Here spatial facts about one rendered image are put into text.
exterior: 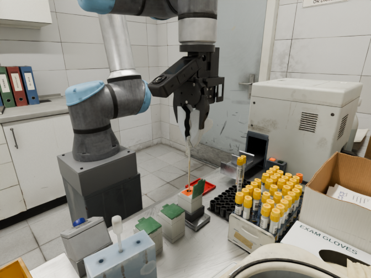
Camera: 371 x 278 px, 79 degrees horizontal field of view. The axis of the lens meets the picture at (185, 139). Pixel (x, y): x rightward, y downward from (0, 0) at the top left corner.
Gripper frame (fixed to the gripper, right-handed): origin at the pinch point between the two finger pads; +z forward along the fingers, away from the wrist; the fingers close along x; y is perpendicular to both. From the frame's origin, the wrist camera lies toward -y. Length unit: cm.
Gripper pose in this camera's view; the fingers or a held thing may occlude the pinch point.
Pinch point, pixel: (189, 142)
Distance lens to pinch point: 49.9
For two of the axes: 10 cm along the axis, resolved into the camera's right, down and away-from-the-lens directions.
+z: 0.0, 9.4, 3.5
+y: 7.0, -2.5, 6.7
